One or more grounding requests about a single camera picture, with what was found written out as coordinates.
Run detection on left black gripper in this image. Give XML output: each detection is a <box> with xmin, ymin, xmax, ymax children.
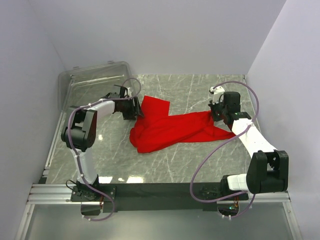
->
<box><xmin>120</xmin><ymin>96</ymin><xmax>145</xmax><ymax>120</ymax></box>

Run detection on red t shirt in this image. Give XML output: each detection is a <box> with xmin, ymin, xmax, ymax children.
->
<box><xmin>129</xmin><ymin>95</ymin><xmax>235</xmax><ymax>154</ymax></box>

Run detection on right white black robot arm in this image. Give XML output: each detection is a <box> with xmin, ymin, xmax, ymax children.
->
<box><xmin>208</xmin><ymin>87</ymin><xmax>289</xmax><ymax>200</ymax></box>

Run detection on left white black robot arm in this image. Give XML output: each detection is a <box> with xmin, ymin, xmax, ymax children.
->
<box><xmin>61</xmin><ymin>93</ymin><xmax>143</xmax><ymax>201</ymax></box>

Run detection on clear plastic storage bin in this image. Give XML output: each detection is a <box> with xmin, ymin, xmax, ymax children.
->
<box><xmin>58</xmin><ymin>61</ymin><xmax>132</xmax><ymax>112</ymax></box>

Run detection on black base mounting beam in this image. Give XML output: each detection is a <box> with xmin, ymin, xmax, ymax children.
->
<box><xmin>70</xmin><ymin>182</ymin><xmax>250</xmax><ymax>215</ymax></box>

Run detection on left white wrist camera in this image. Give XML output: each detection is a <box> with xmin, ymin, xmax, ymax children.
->
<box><xmin>112</xmin><ymin>84</ymin><xmax>130</xmax><ymax>98</ymax></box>

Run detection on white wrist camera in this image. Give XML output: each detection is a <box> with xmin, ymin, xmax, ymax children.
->
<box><xmin>209</xmin><ymin>86</ymin><xmax>225</xmax><ymax>102</ymax></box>
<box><xmin>112</xmin><ymin>84</ymin><xmax>130</xmax><ymax>98</ymax></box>

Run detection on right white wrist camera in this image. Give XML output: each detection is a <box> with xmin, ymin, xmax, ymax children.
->
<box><xmin>209</xmin><ymin>86</ymin><xmax>225</xmax><ymax>102</ymax></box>

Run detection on aluminium extrusion frame rail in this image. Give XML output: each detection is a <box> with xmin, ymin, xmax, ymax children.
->
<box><xmin>26</xmin><ymin>184</ymin><xmax>291</xmax><ymax>205</ymax></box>

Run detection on right aluminium side rail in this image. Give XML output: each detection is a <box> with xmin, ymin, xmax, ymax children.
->
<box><xmin>282</xmin><ymin>201</ymin><xmax>303</xmax><ymax>240</ymax></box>

